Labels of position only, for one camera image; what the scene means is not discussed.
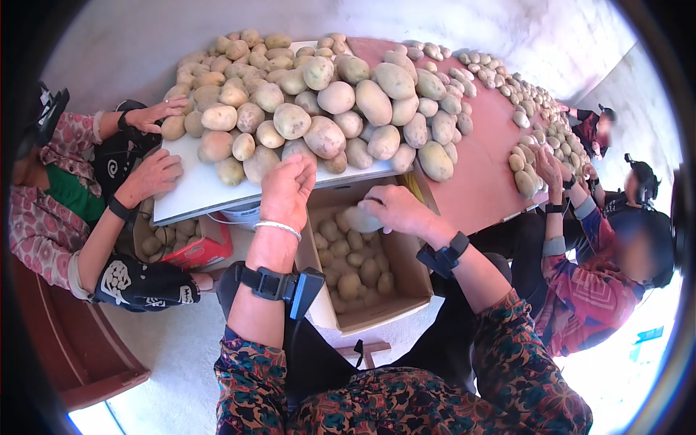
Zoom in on red-brown table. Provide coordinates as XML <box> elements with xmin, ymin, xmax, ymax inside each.
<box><xmin>348</xmin><ymin>37</ymin><xmax>551</xmax><ymax>236</ymax></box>

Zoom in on batch of boxed potatoes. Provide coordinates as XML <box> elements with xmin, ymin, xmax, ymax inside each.
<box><xmin>314</xmin><ymin>209</ymin><xmax>396</xmax><ymax>314</ymax></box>
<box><xmin>140</xmin><ymin>200</ymin><xmax>203</xmax><ymax>265</ymax></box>

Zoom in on person's body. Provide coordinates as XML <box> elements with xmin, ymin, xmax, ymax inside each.
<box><xmin>215</xmin><ymin>304</ymin><xmax>593</xmax><ymax>435</ymax></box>

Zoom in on brown wooden door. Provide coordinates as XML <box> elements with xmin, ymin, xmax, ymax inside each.
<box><xmin>11</xmin><ymin>254</ymin><xmax>151</xmax><ymax>412</ymax></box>

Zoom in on person's right fingers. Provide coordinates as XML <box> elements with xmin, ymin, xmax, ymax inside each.
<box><xmin>356</xmin><ymin>187</ymin><xmax>395</xmax><ymax>236</ymax></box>

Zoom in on pile of large potatoes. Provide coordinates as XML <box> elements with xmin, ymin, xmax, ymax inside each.
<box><xmin>160</xmin><ymin>30</ymin><xmax>475</xmax><ymax>187</ymax></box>

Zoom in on single pale potato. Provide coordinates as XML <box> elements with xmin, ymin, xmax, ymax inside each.
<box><xmin>343</xmin><ymin>206</ymin><xmax>385</xmax><ymax>234</ymax></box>

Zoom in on black wrist band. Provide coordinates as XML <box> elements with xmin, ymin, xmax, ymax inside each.
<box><xmin>235</xmin><ymin>262</ymin><xmax>326</xmax><ymax>322</ymax></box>
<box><xmin>416</xmin><ymin>231</ymin><xmax>471</xmax><ymax>279</ymax></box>

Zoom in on person's left hand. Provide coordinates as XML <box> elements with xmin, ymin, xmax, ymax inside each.
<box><xmin>260</xmin><ymin>154</ymin><xmax>318</xmax><ymax>233</ymax></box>

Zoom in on cardboard box with red print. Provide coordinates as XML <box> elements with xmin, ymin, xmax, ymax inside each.
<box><xmin>132</xmin><ymin>198</ymin><xmax>235</xmax><ymax>271</ymax></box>

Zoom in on wooden stool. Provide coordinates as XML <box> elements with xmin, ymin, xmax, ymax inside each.
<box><xmin>334</xmin><ymin>341</ymin><xmax>392</xmax><ymax>370</ymax></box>

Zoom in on row of small potatoes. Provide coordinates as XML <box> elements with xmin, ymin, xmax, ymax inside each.
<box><xmin>405</xmin><ymin>41</ymin><xmax>595</xmax><ymax>200</ymax></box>

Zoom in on white bucket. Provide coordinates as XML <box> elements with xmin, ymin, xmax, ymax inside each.
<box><xmin>208</xmin><ymin>202</ymin><xmax>262</xmax><ymax>232</ymax></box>

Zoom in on plain cardboard box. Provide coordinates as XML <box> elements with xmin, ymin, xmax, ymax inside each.
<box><xmin>296</xmin><ymin>174</ymin><xmax>437</xmax><ymax>336</ymax></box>

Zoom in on person's right hand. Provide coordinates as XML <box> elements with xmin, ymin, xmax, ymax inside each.
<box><xmin>356</xmin><ymin>185</ymin><xmax>456</xmax><ymax>249</ymax></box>

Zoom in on white board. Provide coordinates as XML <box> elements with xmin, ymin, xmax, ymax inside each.
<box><xmin>153</xmin><ymin>41</ymin><xmax>414</xmax><ymax>226</ymax></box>

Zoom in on person's left fingers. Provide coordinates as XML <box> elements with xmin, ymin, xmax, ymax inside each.
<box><xmin>271</xmin><ymin>154</ymin><xmax>318</xmax><ymax>183</ymax></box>

